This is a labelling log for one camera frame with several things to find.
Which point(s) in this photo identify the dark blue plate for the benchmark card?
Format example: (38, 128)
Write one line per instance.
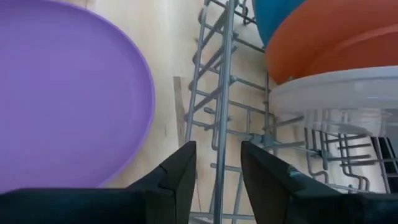
(273, 15)

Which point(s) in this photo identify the cream plate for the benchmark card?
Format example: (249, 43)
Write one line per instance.
(335, 90)

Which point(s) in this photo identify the purple plate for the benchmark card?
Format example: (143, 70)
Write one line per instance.
(68, 93)

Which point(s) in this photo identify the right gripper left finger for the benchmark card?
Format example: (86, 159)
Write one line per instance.
(93, 208)

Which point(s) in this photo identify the orange plate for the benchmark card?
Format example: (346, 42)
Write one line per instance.
(326, 40)

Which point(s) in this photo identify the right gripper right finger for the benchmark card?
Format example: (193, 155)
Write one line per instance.
(311, 208)

